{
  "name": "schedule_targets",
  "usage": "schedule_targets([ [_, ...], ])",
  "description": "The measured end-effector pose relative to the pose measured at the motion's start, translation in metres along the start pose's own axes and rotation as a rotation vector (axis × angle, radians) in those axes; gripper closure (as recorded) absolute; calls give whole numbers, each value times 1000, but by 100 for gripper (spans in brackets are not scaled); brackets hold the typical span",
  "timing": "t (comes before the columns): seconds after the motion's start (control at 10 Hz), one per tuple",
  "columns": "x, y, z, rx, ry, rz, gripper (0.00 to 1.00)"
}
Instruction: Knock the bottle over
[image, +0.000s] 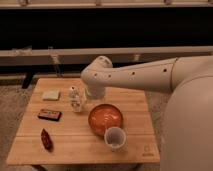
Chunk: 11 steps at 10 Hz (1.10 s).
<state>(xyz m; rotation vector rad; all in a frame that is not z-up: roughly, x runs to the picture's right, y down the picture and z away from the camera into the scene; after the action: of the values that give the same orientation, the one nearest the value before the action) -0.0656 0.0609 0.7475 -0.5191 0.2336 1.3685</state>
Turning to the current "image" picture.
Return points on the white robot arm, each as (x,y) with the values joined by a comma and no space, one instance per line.
(187,141)

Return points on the orange bowl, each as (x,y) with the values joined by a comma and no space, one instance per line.
(104,116)

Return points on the clear plastic cup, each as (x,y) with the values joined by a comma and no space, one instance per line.
(115,138)

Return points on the pale yellow sponge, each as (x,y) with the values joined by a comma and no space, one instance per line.
(52,95)

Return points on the wooden table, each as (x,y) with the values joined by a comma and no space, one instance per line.
(72,138)

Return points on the dark red snack bar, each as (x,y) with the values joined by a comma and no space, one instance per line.
(49,114)

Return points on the grey metal rail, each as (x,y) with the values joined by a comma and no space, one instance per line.
(21,57)

